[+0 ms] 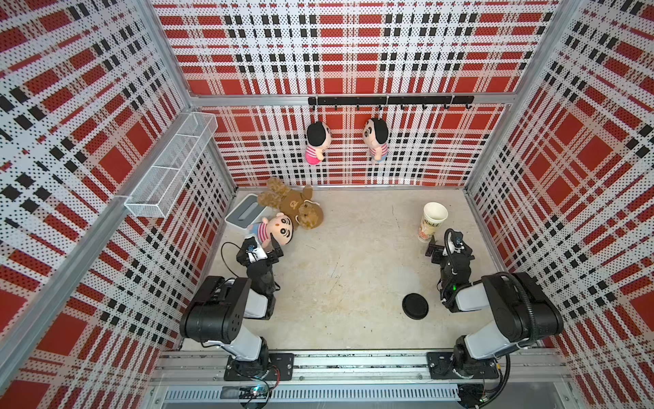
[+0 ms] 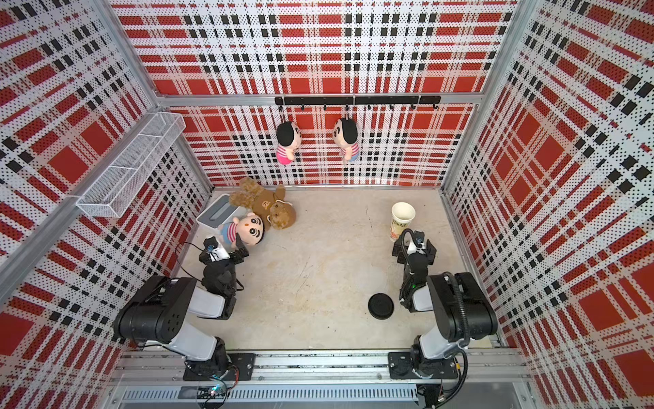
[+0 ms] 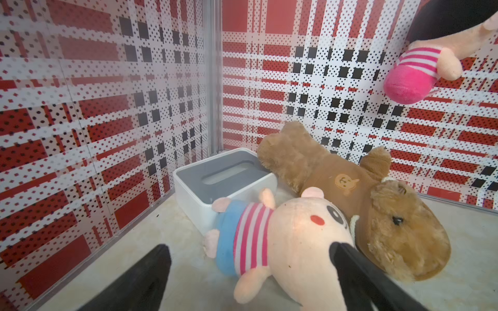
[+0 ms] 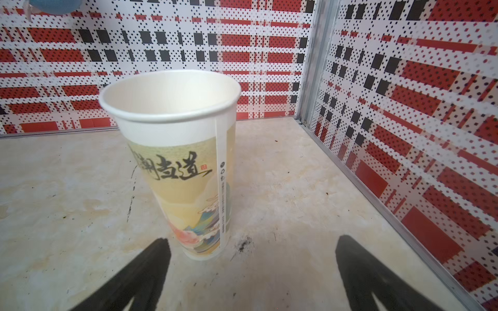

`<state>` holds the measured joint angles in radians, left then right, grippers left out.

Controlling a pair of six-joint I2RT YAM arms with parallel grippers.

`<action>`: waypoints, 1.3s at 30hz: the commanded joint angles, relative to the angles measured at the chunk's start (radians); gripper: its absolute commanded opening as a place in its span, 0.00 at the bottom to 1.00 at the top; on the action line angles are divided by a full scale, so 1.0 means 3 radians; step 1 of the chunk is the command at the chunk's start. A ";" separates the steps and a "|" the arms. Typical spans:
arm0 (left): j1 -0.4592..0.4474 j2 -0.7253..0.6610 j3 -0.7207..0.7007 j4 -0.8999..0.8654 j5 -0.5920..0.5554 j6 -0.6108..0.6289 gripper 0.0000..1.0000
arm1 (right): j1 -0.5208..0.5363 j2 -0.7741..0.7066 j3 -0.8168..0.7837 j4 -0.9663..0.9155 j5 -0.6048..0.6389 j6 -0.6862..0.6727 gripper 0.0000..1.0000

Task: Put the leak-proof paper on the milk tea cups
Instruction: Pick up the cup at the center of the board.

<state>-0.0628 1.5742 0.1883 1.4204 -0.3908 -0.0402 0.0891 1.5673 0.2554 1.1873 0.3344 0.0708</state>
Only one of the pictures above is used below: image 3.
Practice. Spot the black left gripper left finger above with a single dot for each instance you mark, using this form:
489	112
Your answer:
141	287

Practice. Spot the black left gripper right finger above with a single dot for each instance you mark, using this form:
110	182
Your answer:
364	286

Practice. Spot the striped shirt boy plush doll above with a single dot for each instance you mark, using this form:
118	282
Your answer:
257	240

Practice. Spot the brown capybara plush toy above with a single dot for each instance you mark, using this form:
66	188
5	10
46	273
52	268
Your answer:
393	227

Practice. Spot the white grey tissue box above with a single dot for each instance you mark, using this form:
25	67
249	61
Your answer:
237	174

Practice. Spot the pink hanging plush doll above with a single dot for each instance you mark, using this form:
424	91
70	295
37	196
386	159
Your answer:
426	61

